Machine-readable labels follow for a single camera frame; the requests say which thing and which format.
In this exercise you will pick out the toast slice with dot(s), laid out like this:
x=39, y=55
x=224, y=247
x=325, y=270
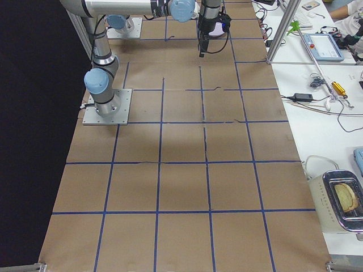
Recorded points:
x=346, y=196

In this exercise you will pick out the green plastic clamp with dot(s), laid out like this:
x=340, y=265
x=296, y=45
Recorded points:
x=294, y=27

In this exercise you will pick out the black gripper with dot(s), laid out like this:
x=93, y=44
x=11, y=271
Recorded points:
x=205, y=26

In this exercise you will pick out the aluminium frame post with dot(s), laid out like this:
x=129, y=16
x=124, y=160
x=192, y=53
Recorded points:
x=287, y=18

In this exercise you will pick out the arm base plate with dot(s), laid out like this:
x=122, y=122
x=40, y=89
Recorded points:
x=113, y=113
x=131, y=30

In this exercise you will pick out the teach pendant tablet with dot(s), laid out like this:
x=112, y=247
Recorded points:
x=323, y=47

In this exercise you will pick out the long metal rod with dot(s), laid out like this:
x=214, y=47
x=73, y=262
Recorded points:
x=317, y=62

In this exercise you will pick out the black power adapter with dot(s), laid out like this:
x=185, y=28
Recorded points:
x=299, y=97

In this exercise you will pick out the lavender plate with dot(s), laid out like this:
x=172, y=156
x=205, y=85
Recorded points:
x=217, y=32

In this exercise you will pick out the yellow tool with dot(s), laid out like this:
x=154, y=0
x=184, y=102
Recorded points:
x=339, y=89

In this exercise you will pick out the cream toaster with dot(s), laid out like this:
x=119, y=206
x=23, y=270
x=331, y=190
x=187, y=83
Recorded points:
x=330, y=213

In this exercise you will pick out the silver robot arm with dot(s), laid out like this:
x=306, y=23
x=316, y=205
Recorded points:
x=104, y=63
x=210, y=13

